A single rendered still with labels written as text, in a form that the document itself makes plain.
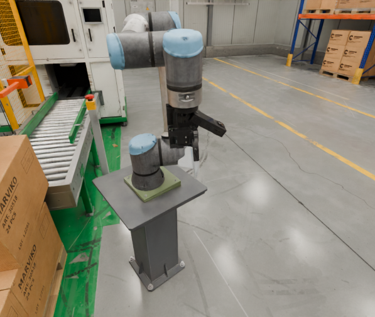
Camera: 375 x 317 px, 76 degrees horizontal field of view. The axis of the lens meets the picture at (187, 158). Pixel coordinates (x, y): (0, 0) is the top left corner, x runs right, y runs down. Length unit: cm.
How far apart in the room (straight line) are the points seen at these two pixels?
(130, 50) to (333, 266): 201
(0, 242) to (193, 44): 114
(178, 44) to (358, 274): 205
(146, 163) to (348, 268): 169
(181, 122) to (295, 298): 156
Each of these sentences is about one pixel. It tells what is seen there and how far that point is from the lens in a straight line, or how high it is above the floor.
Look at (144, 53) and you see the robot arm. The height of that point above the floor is 152.
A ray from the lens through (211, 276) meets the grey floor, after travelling 191.
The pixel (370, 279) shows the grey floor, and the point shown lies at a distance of 229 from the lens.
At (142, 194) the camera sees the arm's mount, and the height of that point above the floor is 77.
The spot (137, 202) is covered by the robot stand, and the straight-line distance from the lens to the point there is 131.
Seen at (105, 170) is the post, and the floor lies 33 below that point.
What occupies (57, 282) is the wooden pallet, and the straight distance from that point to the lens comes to 206.
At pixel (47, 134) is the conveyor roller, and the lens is 285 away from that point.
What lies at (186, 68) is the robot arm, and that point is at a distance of 58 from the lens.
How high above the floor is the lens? 160
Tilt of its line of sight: 31 degrees down
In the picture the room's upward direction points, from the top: straight up
